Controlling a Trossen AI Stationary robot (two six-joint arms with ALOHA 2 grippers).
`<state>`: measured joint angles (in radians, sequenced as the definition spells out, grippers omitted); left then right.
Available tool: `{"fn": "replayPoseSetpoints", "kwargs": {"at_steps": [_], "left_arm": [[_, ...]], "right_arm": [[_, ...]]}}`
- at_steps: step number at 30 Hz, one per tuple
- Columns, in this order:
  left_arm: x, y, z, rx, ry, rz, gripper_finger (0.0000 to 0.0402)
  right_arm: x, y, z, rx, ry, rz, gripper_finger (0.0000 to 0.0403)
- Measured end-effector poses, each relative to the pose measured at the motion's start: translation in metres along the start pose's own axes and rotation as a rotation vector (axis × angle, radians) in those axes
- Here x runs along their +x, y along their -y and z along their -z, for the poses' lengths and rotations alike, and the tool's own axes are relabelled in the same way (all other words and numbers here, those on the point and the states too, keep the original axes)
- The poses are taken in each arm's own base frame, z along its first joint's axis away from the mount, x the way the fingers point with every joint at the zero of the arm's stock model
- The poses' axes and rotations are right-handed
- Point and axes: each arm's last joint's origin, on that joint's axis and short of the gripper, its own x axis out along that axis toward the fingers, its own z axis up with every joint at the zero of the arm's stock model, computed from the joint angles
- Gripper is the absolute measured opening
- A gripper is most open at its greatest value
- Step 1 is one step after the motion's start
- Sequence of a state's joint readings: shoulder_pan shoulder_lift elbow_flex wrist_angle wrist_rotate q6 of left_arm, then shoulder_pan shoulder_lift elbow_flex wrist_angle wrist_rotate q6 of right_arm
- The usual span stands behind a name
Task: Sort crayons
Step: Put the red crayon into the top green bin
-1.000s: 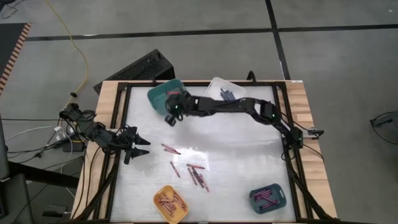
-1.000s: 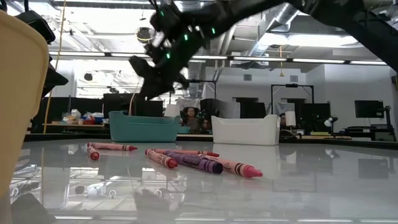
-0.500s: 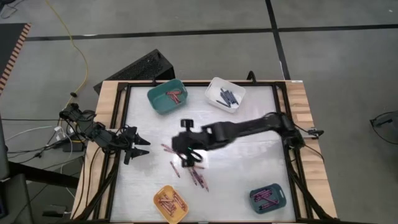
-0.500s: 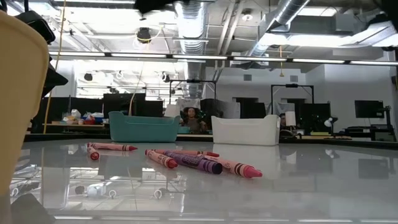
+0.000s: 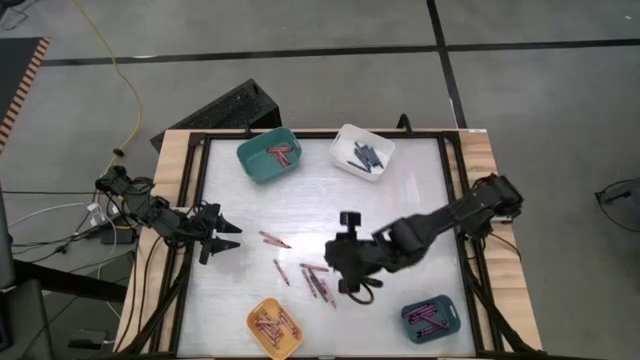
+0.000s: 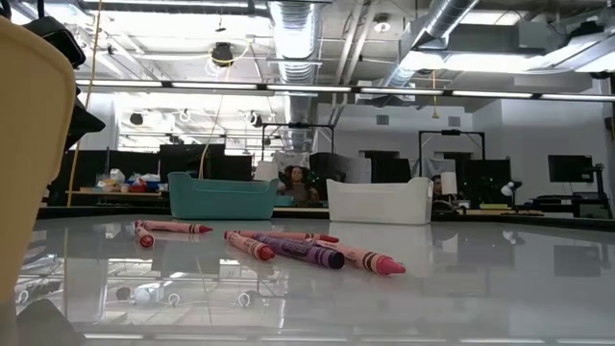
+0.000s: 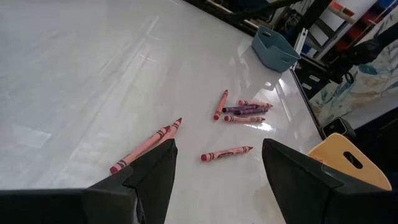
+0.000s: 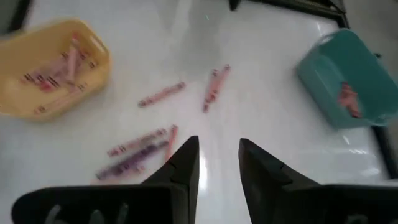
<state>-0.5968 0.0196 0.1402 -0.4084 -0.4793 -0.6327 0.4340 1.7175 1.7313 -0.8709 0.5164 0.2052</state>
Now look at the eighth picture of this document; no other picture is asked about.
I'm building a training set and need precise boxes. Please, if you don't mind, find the teal plastic bin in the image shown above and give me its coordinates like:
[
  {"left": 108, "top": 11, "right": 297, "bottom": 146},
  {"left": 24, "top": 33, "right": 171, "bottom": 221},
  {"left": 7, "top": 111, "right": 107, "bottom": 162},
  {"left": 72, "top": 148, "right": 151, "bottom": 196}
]
[{"left": 295, "top": 28, "right": 398, "bottom": 130}]

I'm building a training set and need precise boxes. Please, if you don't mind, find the red crayon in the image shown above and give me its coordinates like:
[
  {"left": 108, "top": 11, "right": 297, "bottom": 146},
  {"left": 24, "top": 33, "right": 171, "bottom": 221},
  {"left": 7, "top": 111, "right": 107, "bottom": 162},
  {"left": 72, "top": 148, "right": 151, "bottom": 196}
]
[
  {"left": 341, "top": 90, "right": 363, "bottom": 119},
  {"left": 337, "top": 82, "right": 358, "bottom": 110},
  {"left": 164, "top": 124, "right": 178, "bottom": 162}
]

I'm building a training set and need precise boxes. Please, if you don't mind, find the purple crayon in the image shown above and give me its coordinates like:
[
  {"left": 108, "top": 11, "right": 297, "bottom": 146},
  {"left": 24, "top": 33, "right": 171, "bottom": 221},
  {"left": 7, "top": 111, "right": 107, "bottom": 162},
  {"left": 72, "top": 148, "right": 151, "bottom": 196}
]
[{"left": 96, "top": 140, "right": 170, "bottom": 180}]

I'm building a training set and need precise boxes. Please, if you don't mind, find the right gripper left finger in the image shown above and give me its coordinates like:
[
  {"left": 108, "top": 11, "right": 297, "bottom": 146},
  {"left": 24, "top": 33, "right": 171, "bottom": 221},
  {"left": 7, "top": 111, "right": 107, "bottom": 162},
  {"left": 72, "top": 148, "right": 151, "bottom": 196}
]
[{"left": 141, "top": 136, "right": 200, "bottom": 224}]

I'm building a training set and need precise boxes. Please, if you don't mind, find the yellow plastic bin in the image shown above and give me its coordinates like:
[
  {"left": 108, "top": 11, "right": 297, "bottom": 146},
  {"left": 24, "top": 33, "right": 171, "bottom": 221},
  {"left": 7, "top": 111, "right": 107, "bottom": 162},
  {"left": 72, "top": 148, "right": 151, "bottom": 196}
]
[{"left": 0, "top": 18, "right": 112, "bottom": 122}]

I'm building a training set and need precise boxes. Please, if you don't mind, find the pink crayon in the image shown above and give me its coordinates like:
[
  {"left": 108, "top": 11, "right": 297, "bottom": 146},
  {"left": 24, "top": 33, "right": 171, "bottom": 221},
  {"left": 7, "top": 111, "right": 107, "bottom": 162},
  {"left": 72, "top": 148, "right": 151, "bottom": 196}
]
[
  {"left": 138, "top": 81, "right": 187, "bottom": 108},
  {"left": 58, "top": 49, "right": 98, "bottom": 70},
  {"left": 20, "top": 60, "right": 68, "bottom": 86},
  {"left": 213, "top": 64, "right": 231, "bottom": 91},
  {"left": 202, "top": 68, "right": 222, "bottom": 113},
  {"left": 90, "top": 166, "right": 147, "bottom": 187},
  {"left": 107, "top": 127, "right": 169, "bottom": 157},
  {"left": 68, "top": 32, "right": 82, "bottom": 82},
  {"left": 34, "top": 83, "right": 90, "bottom": 114}
]

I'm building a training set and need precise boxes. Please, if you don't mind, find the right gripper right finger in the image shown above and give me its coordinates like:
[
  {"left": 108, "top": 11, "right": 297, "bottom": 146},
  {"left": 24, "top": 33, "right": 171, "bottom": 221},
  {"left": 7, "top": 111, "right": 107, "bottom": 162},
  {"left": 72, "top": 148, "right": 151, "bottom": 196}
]
[{"left": 238, "top": 138, "right": 321, "bottom": 224}]

